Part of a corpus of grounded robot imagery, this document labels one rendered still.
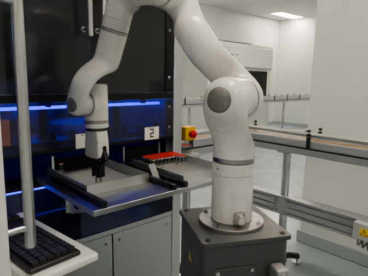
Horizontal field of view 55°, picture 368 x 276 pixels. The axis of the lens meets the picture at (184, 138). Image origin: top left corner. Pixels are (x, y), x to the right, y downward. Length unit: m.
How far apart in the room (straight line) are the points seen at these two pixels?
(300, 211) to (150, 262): 0.99
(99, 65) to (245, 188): 0.61
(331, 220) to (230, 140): 1.38
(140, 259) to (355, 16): 2.06
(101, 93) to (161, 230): 0.87
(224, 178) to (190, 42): 0.39
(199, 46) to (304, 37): 9.48
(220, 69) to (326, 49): 1.83
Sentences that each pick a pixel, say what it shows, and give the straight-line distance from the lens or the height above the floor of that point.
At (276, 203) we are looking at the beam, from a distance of 2.40.
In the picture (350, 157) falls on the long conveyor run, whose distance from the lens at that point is 2.08.
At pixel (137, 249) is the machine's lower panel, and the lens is 1.81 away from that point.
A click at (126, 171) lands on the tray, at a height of 0.89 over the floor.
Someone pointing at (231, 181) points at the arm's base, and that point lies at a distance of 0.99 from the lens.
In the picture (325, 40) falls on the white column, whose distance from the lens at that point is 2.82.
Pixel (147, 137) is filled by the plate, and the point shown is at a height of 1.00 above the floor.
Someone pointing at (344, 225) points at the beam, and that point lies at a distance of 2.21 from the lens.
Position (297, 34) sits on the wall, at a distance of 10.57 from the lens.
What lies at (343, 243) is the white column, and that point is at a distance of 2.94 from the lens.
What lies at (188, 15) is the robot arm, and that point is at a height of 1.45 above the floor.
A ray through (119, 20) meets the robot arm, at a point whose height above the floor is 1.45.
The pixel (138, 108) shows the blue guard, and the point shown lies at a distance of 1.62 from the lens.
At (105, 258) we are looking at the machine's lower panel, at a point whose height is 0.47.
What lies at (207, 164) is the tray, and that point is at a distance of 1.61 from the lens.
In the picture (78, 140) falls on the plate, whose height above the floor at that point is 1.02.
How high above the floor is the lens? 1.28
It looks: 9 degrees down
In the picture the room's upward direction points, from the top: 1 degrees clockwise
